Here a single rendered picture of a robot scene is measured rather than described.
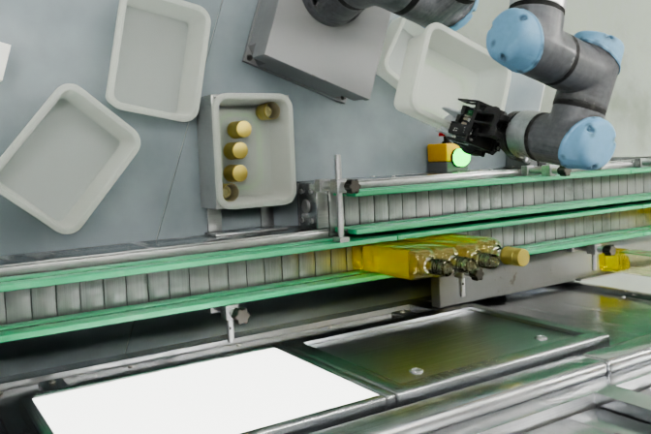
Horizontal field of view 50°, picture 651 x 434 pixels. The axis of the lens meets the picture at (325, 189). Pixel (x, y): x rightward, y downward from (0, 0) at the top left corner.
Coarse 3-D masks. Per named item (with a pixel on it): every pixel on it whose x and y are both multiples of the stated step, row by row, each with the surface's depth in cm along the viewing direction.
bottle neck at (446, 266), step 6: (432, 258) 127; (426, 264) 126; (432, 264) 125; (438, 264) 123; (444, 264) 123; (450, 264) 124; (426, 270) 126; (432, 270) 125; (438, 270) 123; (444, 270) 125; (450, 270) 124
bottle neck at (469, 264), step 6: (450, 258) 130; (456, 258) 128; (462, 258) 128; (468, 258) 127; (456, 264) 128; (462, 264) 126; (468, 264) 128; (474, 264) 127; (456, 270) 129; (462, 270) 127; (468, 270) 126; (474, 270) 127
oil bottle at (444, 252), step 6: (396, 240) 144; (402, 240) 144; (408, 240) 144; (420, 246) 135; (426, 246) 134; (432, 246) 134; (438, 246) 133; (444, 246) 133; (450, 246) 133; (438, 252) 130; (444, 252) 130; (450, 252) 131; (456, 252) 132; (438, 258) 130; (444, 258) 130; (438, 276) 131
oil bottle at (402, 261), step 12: (360, 252) 141; (372, 252) 138; (384, 252) 134; (396, 252) 131; (408, 252) 128; (420, 252) 128; (432, 252) 129; (360, 264) 141; (372, 264) 138; (384, 264) 134; (396, 264) 131; (408, 264) 128; (420, 264) 127; (396, 276) 132; (408, 276) 128; (420, 276) 127; (432, 276) 129
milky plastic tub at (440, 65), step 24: (432, 24) 123; (408, 48) 128; (432, 48) 132; (456, 48) 130; (480, 48) 129; (408, 72) 126; (432, 72) 132; (456, 72) 136; (480, 72) 138; (504, 72) 134; (408, 96) 123; (432, 96) 132; (456, 96) 136; (480, 96) 137; (504, 96) 133; (432, 120) 124
